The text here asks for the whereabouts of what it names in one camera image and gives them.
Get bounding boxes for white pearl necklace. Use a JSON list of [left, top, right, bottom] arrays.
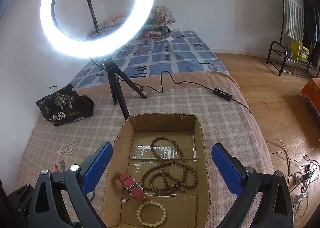
[[57, 139, 79, 156]]

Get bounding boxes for red woven watch strap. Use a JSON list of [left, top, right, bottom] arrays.
[[119, 172, 146, 201]]

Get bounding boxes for cream bead bracelet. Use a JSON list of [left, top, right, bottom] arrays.
[[135, 200, 168, 226]]

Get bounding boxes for long brown wooden bead necklace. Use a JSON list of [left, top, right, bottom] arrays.
[[139, 135, 198, 196]]

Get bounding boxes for black snack bag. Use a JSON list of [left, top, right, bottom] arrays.
[[36, 84, 94, 127]]

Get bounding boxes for brown cardboard box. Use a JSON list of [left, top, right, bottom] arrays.
[[102, 113, 210, 227]]

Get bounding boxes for black mini tripod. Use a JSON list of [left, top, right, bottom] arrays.
[[103, 57, 147, 120]]

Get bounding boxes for orange cloth covered table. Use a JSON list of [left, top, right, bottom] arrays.
[[299, 78, 320, 116]]

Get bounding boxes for black metal clothes rack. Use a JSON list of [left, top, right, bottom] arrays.
[[266, 0, 319, 78]]

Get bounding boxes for yellow green box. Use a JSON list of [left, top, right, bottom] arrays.
[[291, 40, 309, 64]]

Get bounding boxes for blue patterned bed sheet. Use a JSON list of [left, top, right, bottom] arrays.
[[68, 30, 230, 90]]

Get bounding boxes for folded floral quilt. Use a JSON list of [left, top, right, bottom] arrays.
[[98, 6, 176, 46]]

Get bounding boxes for dark hanging clothes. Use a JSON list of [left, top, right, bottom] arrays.
[[303, 0, 319, 67]]

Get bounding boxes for striped hanging cloth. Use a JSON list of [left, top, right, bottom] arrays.
[[284, 0, 304, 42]]

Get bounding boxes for white power strip with cables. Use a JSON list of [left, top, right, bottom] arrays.
[[266, 139, 319, 220]]

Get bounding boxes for black cable with inline remote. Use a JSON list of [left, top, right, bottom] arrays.
[[130, 70, 253, 115]]

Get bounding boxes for white ring light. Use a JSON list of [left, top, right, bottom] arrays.
[[39, 0, 156, 59]]

